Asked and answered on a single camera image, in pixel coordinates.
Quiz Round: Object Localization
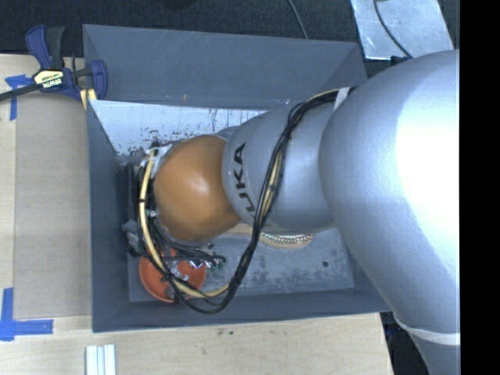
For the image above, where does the pale wood board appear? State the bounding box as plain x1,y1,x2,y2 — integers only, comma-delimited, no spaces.
13,95,94,320

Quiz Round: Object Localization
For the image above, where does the tan woven round object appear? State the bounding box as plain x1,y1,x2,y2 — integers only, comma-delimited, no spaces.
230,224,315,250

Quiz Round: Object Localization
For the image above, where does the orange-red round cup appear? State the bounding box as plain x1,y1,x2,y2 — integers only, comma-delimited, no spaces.
137,247,207,305

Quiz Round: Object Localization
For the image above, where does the grey metal bin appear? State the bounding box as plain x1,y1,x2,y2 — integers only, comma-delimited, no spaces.
81,23,393,334

